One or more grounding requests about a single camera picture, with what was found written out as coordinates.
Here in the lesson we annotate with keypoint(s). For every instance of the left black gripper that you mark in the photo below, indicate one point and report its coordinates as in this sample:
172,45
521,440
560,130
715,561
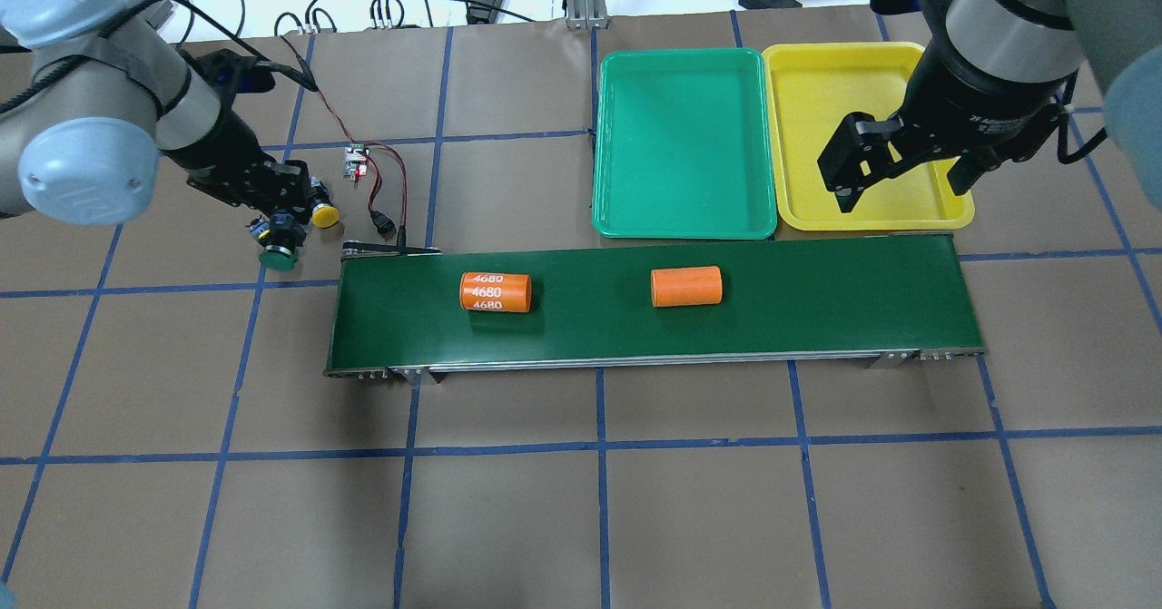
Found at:
211,153

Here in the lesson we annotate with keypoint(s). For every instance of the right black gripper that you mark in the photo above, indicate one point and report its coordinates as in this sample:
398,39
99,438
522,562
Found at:
964,101

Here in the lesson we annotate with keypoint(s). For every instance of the yellow push button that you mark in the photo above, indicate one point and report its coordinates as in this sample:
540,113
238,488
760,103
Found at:
323,212

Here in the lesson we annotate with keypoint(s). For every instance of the green push button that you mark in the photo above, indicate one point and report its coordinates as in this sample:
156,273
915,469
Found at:
280,237

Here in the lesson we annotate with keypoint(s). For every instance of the orange cylinder with 4680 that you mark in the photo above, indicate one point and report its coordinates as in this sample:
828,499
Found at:
493,291

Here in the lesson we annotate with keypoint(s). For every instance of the plain orange cylinder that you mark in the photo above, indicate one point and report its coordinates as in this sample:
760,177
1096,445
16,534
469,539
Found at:
686,287

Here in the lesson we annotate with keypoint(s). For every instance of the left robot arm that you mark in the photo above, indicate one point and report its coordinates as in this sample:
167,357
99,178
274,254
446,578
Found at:
109,98

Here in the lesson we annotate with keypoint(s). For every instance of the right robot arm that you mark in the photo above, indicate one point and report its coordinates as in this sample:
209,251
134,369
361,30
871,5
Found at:
997,79

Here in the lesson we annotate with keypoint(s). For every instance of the small controller circuit board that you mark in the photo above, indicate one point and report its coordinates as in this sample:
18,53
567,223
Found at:
356,161

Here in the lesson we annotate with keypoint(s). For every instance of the green conveyor belt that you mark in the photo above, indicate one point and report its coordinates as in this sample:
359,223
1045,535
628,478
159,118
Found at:
882,297

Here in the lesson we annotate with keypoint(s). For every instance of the green plastic tray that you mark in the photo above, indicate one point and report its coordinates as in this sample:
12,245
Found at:
682,146

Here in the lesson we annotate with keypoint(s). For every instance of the black power adapter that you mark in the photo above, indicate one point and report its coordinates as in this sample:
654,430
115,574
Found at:
484,12

